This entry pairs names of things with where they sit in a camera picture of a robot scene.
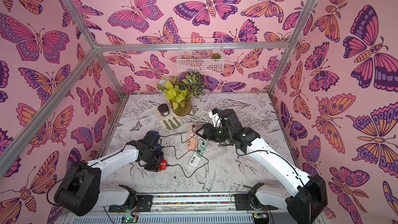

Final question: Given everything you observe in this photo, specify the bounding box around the white wire wall basket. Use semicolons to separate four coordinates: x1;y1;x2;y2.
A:
175;37;225;73

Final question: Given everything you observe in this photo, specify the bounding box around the small plant in basket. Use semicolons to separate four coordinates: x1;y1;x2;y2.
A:
211;53;222;60

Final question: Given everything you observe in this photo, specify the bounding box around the white power strip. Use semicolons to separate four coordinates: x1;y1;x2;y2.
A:
188;152;202;168

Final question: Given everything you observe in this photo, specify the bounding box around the potted green artificial plant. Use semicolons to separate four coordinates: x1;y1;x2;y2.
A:
157;71;207;116

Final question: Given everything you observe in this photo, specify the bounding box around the small black jar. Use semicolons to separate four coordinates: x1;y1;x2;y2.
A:
158;103;170;117

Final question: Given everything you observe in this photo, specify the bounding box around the pink power strip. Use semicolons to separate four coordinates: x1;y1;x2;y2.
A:
186;124;197;150

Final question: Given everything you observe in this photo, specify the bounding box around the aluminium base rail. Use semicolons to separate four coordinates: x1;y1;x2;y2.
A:
62;191;324;224

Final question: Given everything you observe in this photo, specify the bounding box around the white coiled power cord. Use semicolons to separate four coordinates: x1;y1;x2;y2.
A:
194;108;218;125

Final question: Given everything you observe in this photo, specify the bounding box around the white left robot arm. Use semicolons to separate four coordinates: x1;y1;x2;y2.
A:
53;131;164;216

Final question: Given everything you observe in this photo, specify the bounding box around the green power adapter cube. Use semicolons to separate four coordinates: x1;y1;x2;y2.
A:
200;141;208;150

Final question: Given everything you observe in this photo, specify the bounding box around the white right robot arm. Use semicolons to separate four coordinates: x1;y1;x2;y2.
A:
195;108;328;224

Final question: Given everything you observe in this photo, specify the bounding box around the black charging cable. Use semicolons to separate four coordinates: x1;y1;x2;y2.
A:
161;138;206;161
159;123;198;145
166;149;210;179

